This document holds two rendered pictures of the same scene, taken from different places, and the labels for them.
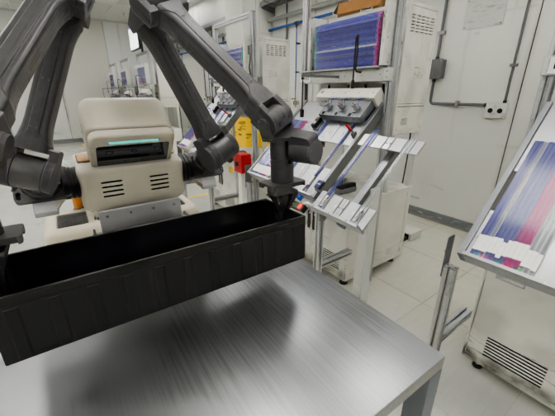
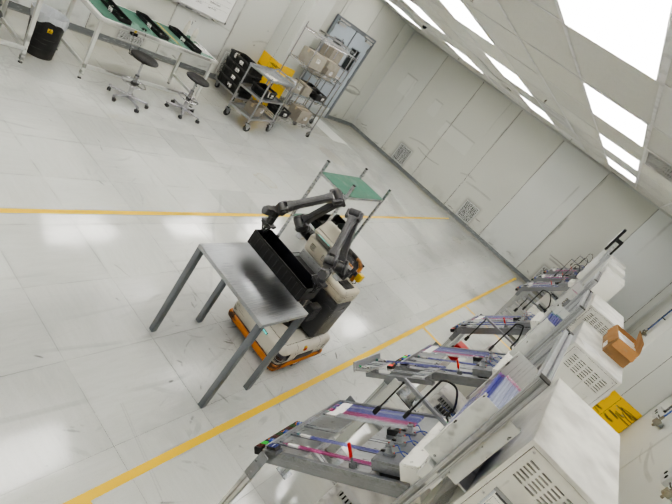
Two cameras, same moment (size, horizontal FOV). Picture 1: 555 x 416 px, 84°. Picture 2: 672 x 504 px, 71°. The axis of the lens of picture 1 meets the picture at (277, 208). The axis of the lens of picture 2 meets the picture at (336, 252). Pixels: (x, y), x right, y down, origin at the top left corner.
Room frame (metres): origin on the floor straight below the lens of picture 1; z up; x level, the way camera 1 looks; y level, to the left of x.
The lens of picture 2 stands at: (-0.67, -2.28, 2.40)
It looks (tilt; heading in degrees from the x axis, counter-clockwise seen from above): 23 degrees down; 59
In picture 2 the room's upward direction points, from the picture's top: 37 degrees clockwise
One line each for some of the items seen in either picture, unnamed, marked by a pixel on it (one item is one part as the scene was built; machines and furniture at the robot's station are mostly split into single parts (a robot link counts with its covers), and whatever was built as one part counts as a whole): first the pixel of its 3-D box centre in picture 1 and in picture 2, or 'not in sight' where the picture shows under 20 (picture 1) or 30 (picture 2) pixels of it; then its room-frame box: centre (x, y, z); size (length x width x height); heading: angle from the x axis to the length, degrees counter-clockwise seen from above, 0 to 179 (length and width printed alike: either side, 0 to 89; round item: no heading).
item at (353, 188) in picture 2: not in sight; (334, 212); (1.82, 2.38, 0.55); 0.91 x 0.46 x 1.10; 36
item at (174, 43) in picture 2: not in sight; (140, 54); (-0.70, 4.81, 0.40); 1.80 x 0.75 x 0.81; 36
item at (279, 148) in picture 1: (283, 148); not in sight; (0.74, -0.02, 1.12); 0.07 x 0.06 x 0.07; 51
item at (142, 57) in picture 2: not in sight; (137, 81); (-0.61, 4.03, 0.31); 0.52 x 0.49 x 0.62; 36
